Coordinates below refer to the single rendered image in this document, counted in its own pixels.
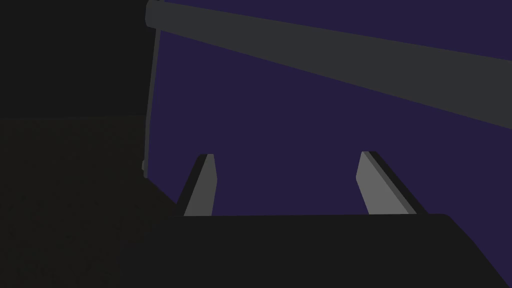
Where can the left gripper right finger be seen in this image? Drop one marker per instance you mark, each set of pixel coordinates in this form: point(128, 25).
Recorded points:
point(380, 192)

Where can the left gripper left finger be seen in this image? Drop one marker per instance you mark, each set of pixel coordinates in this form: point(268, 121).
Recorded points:
point(202, 192)

